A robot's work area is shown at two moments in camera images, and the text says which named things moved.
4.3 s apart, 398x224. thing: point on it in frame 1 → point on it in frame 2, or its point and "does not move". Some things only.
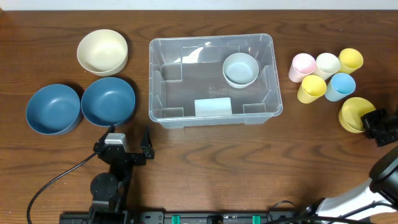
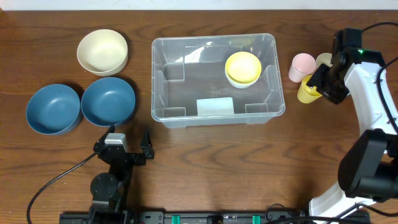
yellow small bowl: x=351 y=110 → x=242 y=68
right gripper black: x=379 y=125 → x=325 y=83
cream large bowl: x=102 y=52 does not move
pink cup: x=303 y=65 does not move
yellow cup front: x=312 y=87 does not move
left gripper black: x=134 y=156 does not move
